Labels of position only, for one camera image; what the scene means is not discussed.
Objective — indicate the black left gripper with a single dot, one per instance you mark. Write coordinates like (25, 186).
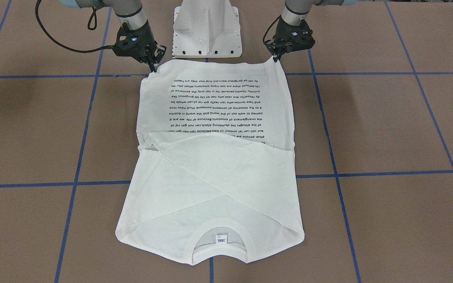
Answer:
(281, 36)

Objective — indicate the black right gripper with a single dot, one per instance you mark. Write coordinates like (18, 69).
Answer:
(144, 39)

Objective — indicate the white long-sleeve printed shirt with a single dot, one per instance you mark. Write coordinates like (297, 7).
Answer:
(216, 168)

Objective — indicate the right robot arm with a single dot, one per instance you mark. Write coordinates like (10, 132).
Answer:
(129, 11)

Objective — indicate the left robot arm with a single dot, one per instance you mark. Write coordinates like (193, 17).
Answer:
(295, 10)

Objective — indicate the white camera mast base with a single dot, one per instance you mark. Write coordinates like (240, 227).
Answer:
(206, 29)

